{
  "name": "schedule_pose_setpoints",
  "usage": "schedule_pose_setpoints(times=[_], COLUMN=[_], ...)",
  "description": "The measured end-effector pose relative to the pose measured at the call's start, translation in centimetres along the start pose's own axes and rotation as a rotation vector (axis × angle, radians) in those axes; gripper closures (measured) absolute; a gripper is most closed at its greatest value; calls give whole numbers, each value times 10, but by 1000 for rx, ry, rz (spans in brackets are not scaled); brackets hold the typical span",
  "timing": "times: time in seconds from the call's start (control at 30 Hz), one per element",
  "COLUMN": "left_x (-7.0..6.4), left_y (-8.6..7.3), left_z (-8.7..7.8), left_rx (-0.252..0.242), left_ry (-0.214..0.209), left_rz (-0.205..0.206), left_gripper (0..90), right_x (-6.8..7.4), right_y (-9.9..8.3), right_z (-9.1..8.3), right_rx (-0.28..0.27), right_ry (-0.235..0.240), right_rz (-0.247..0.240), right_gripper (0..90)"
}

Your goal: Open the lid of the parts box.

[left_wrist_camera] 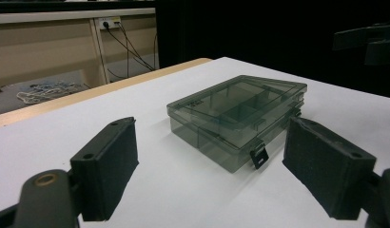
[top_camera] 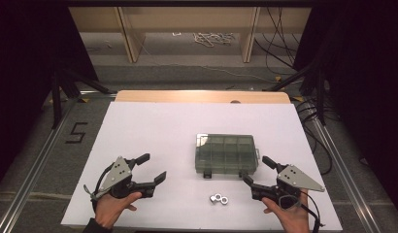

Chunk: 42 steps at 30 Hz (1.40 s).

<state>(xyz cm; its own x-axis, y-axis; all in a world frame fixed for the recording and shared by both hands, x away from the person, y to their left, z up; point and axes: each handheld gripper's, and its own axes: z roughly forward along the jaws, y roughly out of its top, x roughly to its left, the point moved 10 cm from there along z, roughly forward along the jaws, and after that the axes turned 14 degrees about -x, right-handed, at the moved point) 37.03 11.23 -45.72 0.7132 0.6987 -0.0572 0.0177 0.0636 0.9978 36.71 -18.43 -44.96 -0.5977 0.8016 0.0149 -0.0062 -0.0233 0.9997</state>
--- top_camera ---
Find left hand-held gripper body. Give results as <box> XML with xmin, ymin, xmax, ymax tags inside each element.
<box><xmin>89</xmin><ymin>155</ymin><xmax>156</xmax><ymax>200</ymax></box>

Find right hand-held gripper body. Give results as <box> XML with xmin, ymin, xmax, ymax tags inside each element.
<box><xmin>251</xmin><ymin>164</ymin><xmax>326</xmax><ymax>211</ymax></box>

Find clear plastic compartment box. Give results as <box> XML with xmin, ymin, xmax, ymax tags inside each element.
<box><xmin>194</xmin><ymin>133</ymin><xmax>261</xmax><ymax>180</ymax></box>

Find person's left hand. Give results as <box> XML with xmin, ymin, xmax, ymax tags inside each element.
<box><xmin>94</xmin><ymin>191</ymin><xmax>143</xmax><ymax>230</ymax></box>

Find person's right hand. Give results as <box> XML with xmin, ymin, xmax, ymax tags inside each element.
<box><xmin>261</xmin><ymin>193</ymin><xmax>311</xmax><ymax>233</ymax></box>

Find white paper sheet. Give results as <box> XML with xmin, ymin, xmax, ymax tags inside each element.
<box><xmin>60</xmin><ymin>101</ymin><xmax>344</xmax><ymax>232</ymax></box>

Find black metal stand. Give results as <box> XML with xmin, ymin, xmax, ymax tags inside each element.
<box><xmin>50</xmin><ymin>68</ymin><xmax>117</xmax><ymax>130</ymax></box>
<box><xmin>263</xmin><ymin>61</ymin><xmax>328</xmax><ymax>127</ymax></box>

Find dark curtain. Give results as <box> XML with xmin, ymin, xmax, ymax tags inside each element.
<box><xmin>292</xmin><ymin>0</ymin><xmax>398</xmax><ymax>221</ymax></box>
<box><xmin>0</xmin><ymin>0</ymin><xmax>100</xmax><ymax>192</ymax></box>

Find right hand-held gripper cable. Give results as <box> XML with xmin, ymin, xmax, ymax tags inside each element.
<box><xmin>299</xmin><ymin>189</ymin><xmax>325</xmax><ymax>233</ymax></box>

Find black floor cables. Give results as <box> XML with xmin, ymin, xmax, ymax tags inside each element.
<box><xmin>295</xmin><ymin>96</ymin><xmax>334</xmax><ymax>177</ymax></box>

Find aluminium floor rail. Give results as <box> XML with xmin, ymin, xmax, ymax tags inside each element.
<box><xmin>0</xmin><ymin>90</ymin><xmax>117</xmax><ymax>233</ymax></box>
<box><xmin>311</xmin><ymin>115</ymin><xmax>384</xmax><ymax>233</ymax></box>

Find black hanging cables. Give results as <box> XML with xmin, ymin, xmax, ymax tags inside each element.
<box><xmin>253</xmin><ymin>7</ymin><xmax>302</xmax><ymax>78</ymax></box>

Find white rope pile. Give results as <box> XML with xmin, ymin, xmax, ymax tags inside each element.
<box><xmin>192</xmin><ymin>31</ymin><xmax>236</xmax><ymax>49</ymax></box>

